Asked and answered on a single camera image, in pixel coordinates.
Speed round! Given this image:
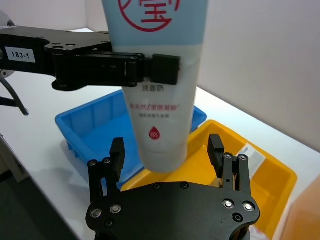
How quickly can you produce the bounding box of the thin dark cable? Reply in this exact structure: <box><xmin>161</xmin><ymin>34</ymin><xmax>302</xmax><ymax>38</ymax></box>
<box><xmin>0</xmin><ymin>74</ymin><xmax>30</xmax><ymax>117</ymax></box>

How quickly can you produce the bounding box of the orange box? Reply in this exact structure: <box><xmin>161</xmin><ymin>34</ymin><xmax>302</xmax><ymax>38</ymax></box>
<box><xmin>271</xmin><ymin>174</ymin><xmax>320</xmax><ymax>240</ymax></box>

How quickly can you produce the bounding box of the blue plastic bin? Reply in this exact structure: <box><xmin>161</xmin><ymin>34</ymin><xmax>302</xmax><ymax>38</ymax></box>
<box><xmin>54</xmin><ymin>89</ymin><xmax>208</xmax><ymax>191</ymax></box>

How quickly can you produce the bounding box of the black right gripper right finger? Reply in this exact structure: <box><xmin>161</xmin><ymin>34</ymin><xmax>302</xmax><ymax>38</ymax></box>
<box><xmin>207</xmin><ymin>133</ymin><xmax>251</xmax><ymax>196</ymax></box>

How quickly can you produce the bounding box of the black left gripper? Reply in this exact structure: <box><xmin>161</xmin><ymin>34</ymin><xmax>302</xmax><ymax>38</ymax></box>
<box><xmin>0</xmin><ymin>25</ymin><xmax>182</xmax><ymax>92</ymax></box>

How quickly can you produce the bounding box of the yellow plastic bin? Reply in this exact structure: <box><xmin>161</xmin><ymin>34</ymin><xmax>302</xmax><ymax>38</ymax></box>
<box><xmin>120</xmin><ymin>119</ymin><xmax>299</xmax><ymax>238</ymax></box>

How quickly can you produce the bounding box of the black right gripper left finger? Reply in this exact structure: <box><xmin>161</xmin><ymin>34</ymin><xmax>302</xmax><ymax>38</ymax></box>
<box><xmin>87</xmin><ymin>137</ymin><xmax>126</xmax><ymax>202</ymax></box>

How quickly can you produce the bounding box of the pale blue white cleanser tube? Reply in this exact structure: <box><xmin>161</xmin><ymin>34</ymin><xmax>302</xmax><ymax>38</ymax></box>
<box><xmin>100</xmin><ymin>0</ymin><xmax>210</xmax><ymax>174</ymax></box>

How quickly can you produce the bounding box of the small white blue sachet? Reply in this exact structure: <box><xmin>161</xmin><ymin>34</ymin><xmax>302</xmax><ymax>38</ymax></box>
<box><xmin>236</xmin><ymin>143</ymin><xmax>266</xmax><ymax>179</ymax></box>

